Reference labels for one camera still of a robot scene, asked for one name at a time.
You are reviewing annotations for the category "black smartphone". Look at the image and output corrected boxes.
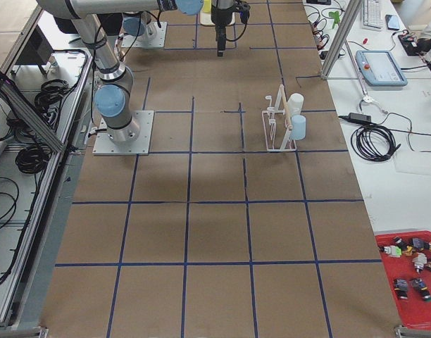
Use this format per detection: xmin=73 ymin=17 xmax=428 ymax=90
xmin=385 ymin=14 xmax=400 ymax=31

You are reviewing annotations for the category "yellow plastic cup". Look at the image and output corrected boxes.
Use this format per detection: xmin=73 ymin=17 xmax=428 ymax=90
xmin=202 ymin=0 xmax=212 ymax=13

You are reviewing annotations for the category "red parts tray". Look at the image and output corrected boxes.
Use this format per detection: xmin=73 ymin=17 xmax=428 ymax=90
xmin=375 ymin=230 xmax=431 ymax=330

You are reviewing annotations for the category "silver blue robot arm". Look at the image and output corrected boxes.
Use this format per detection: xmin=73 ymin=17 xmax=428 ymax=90
xmin=122 ymin=11 xmax=157 ymax=39
xmin=38 ymin=1 xmax=203 ymax=142

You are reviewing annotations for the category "white wire cup rack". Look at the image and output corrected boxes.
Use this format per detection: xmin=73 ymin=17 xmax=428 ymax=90
xmin=261 ymin=84 xmax=300 ymax=152

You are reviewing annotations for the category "blue teach pendant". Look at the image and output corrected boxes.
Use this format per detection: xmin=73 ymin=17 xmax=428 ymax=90
xmin=355 ymin=50 xmax=408 ymax=87

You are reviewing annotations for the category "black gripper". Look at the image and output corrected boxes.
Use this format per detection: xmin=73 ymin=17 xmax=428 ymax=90
xmin=211 ymin=0 xmax=251 ymax=57

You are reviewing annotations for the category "green handled reacher grabber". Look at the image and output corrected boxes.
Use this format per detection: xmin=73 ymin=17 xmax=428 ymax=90
xmin=330 ymin=10 xmax=389 ymax=115

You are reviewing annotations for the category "coiled black cable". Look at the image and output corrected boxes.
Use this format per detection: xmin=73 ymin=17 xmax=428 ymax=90
xmin=352 ymin=125 xmax=402 ymax=163

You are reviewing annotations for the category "white plastic cup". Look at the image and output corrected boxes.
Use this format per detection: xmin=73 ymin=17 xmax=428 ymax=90
xmin=287 ymin=93 xmax=304 ymax=116

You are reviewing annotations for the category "light blue cup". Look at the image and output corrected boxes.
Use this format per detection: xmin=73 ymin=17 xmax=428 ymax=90
xmin=290 ymin=115 xmax=306 ymax=141

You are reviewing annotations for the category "black power adapter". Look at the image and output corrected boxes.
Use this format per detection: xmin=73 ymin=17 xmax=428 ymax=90
xmin=348 ymin=113 xmax=372 ymax=125

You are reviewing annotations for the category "white keyboard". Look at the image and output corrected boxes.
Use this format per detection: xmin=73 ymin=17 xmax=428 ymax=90
xmin=361 ymin=0 xmax=384 ymax=31

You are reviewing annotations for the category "aluminium frame post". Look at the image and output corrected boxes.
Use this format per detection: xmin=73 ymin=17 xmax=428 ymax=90
xmin=320 ymin=0 xmax=363 ymax=80

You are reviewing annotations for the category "beige plastic tray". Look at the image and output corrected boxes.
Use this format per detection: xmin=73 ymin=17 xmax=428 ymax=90
xmin=199 ymin=11 xmax=235 ymax=27

